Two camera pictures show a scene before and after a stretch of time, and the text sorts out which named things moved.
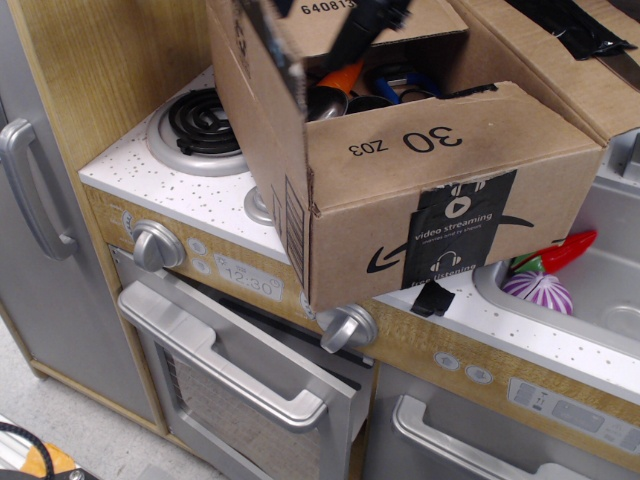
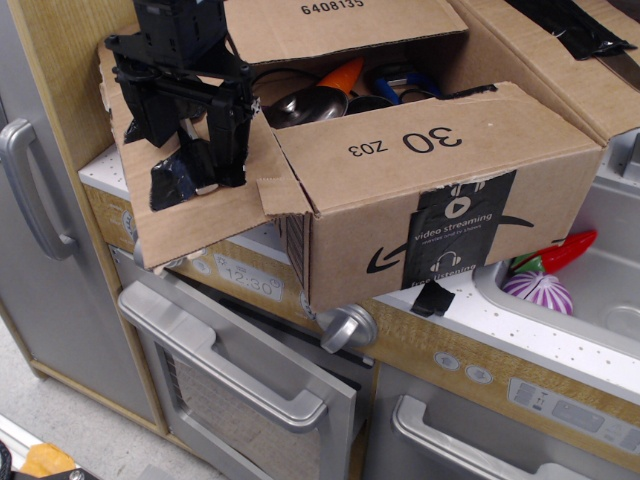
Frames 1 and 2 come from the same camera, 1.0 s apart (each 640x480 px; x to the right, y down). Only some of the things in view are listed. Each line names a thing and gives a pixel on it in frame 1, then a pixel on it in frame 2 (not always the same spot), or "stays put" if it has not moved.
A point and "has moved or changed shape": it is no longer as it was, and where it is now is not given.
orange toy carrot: x=344 y=77 stays put
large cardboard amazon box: x=464 y=135 has moved or changed shape
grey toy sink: x=603 y=276 stays put
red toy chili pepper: x=556 y=257 stays put
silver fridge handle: x=16 y=137 stays put
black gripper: x=354 y=39 to x=183 y=44
